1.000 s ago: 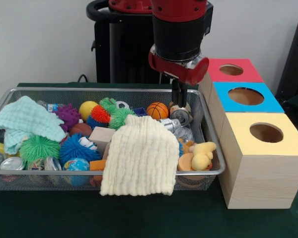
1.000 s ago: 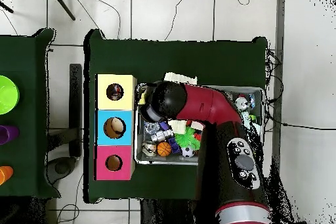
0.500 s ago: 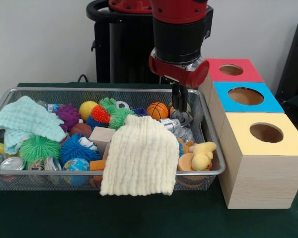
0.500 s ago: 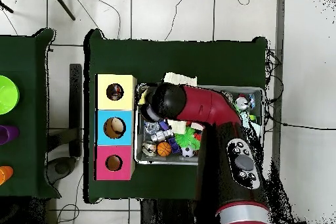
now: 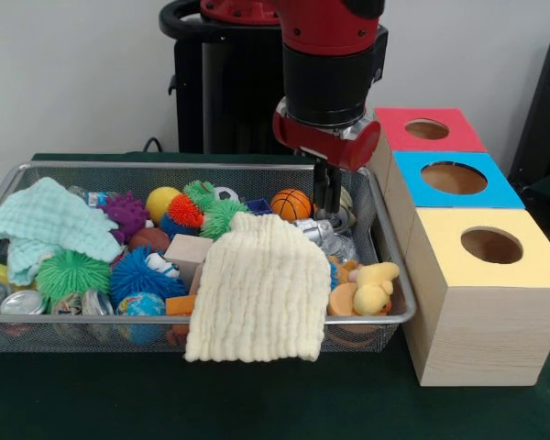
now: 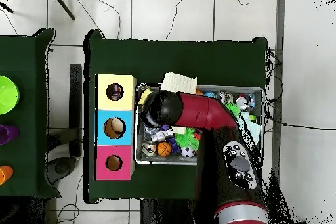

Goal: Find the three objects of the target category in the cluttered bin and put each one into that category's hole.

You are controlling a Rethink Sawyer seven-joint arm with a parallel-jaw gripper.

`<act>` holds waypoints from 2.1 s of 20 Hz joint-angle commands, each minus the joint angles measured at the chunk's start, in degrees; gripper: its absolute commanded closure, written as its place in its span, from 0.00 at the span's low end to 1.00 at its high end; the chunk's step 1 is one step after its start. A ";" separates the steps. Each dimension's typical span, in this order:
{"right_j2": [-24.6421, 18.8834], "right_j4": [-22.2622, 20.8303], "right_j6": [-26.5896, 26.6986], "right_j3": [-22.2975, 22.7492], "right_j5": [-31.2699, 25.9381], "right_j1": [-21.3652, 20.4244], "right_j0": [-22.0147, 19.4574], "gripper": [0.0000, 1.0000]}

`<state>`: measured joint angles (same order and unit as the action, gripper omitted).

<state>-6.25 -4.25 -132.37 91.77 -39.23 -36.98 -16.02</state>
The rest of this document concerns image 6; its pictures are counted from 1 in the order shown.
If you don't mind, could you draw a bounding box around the cream waffle cloth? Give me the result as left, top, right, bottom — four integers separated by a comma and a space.
160, 72, 198, 135

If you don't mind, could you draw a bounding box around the colourful patterned cloth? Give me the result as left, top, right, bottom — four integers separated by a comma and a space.
106, 83, 124, 101

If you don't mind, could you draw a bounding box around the shallow mesh bin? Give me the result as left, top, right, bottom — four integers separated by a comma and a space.
133, 83, 265, 167

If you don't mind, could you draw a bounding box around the wooden box with three holes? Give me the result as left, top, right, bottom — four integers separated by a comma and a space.
93, 73, 138, 181

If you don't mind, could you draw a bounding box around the yellow plush duck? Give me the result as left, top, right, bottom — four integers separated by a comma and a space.
138, 89, 153, 106

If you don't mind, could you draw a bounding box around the green spiky ball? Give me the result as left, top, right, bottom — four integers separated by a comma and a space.
174, 127, 201, 151
224, 102, 242, 118

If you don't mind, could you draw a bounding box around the orange basketball toy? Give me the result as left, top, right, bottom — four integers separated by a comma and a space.
156, 141, 173, 158

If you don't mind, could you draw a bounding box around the small soccer ball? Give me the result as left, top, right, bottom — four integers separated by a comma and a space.
181, 145, 196, 158

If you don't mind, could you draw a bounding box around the mint waffle cloth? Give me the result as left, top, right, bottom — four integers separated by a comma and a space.
239, 110, 263, 145

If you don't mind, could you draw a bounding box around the black upright panel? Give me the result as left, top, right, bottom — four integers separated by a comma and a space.
68, 63, 83, 158

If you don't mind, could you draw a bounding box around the grey rounded stand base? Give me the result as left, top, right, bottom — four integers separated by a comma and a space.
45, 156, 77, 185

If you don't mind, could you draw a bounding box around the black tripod leg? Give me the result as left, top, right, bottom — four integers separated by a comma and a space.
48, 0, 76, 22
0, 1, 14, 14

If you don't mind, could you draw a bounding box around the dark green side table cloth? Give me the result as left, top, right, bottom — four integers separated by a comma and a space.
0, 28, 62, 199

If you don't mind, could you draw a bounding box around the lime green bowl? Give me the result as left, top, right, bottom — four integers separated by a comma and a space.
0, 75, 20, 116

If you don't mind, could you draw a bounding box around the purple cup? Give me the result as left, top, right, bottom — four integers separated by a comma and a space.
0, 125, 20, 145

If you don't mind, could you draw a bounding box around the orange cup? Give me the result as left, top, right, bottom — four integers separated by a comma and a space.
0, 166, 14, 186

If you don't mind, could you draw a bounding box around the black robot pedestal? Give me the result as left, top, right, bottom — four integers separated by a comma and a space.
140, 198, 196, 224

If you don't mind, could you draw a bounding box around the thin black floor cable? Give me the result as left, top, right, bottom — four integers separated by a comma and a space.
264, 118, 336, 131

